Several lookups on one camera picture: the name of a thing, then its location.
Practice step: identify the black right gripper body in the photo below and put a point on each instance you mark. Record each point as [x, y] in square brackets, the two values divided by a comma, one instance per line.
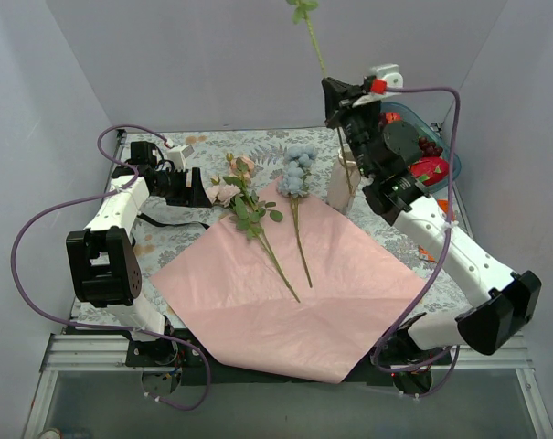
[342, 105]

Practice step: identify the teal plastic fruit basket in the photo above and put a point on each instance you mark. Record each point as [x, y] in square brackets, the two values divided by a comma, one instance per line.
[425, 130]

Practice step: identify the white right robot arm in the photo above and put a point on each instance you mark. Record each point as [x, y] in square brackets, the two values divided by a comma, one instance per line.
[501, 300]

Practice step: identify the floral tablecloth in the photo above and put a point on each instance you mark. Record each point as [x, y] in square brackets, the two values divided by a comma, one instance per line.
[156, 247]

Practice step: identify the red dragon fruit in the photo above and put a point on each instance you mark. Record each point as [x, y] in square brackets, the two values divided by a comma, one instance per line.
[430, 170]

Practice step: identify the purple pink wrapping paper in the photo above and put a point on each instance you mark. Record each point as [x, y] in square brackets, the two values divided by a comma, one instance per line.
[310, 308]

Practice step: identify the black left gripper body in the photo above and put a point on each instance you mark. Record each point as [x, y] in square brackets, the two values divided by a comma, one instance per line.
[189, 186]

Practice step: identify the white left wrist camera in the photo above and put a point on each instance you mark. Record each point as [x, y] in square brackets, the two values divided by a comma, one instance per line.
[178, 154]

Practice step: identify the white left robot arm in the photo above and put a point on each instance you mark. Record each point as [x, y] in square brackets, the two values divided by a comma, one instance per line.
[104, 269]

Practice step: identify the dark red grape bunch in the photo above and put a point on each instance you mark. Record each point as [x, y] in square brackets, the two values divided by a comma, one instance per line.
[429, 148]

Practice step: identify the white ribbed ceramic vase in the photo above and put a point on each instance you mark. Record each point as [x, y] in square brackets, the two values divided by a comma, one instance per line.
[344, 181]

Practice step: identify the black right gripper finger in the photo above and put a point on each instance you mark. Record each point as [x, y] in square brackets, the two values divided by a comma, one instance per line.
[329, 113]
[336, 91]

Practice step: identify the blue hydrangea stem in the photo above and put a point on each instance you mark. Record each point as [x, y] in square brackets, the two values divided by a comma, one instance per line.
[294, 185]

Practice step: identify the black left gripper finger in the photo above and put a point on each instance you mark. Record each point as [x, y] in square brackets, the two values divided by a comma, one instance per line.
[195, 199]
[196, 180]

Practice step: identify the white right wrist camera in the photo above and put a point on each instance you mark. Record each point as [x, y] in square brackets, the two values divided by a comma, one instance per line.
[382, 82]

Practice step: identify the red apple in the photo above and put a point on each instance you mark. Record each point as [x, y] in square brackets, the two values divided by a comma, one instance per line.
[388, 117]

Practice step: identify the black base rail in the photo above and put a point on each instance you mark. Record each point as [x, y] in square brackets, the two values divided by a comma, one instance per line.
[187, 368]

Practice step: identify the pink rose stem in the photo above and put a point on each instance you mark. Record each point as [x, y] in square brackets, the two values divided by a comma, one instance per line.
[301, 13]
[234, 193]

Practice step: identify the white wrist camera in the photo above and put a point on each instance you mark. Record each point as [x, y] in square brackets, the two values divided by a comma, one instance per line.
[382, 82]
[178, 154]

